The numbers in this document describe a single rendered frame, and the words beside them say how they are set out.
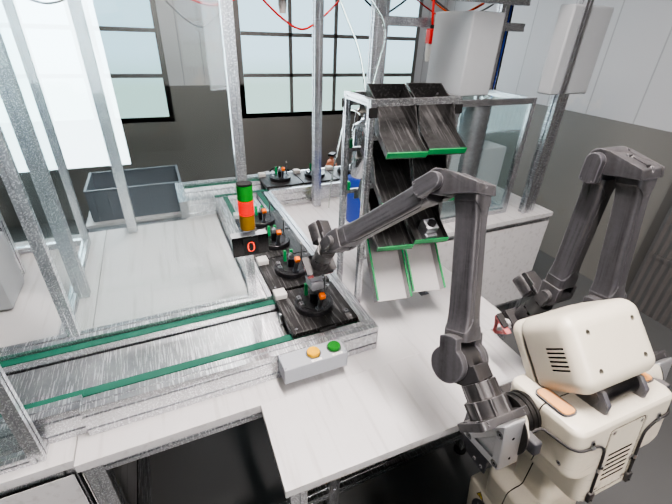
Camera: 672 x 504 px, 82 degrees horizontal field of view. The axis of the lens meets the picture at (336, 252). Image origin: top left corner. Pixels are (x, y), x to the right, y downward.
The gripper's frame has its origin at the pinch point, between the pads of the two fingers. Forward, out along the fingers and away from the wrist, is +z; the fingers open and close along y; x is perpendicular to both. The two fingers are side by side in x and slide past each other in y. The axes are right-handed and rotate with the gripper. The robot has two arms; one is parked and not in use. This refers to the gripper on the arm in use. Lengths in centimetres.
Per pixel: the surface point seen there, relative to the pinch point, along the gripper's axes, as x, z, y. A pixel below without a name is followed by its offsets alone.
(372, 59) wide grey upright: -118, 18, -80
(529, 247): -3, 72, -172
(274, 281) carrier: -7.9, 22.4, 9.3
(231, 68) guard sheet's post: -49, -43, 16
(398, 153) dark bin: -17.4, -38.1, -25.0
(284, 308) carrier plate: 6.2, 11.9, 11.0
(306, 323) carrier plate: 14.8, 5.8, 6.7
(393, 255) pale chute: 0.6, 1.4, -32.5
